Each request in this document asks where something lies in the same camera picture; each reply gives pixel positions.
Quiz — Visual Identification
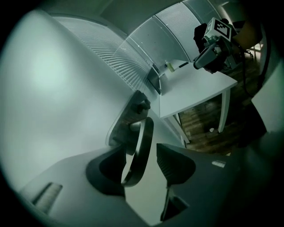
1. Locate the person's right forearm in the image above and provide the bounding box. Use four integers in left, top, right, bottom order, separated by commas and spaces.
232, 20, 264, 51

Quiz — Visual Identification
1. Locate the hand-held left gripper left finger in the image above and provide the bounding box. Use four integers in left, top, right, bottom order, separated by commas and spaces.
19, 145, 156, 227

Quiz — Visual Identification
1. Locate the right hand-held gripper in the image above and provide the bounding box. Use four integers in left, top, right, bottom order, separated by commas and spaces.
193, 17, 240, 70

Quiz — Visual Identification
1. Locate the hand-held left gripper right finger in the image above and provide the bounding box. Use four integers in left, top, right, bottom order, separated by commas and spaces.
156, 143, 245, 227

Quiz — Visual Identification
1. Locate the white table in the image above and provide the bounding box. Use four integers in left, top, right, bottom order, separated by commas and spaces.
158, 60, 238, 144

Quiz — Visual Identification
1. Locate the glass partition with blinds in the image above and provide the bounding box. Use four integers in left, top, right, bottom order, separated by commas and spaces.
50, 16, 155, 98
155, 0, 215, 62
125, 15, 192, 67

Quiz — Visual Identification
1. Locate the white door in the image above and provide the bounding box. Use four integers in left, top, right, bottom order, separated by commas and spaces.
0, 10, 186, 227

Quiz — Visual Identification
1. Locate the black door handle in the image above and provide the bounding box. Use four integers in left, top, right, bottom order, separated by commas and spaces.
108, 90, 155, 188

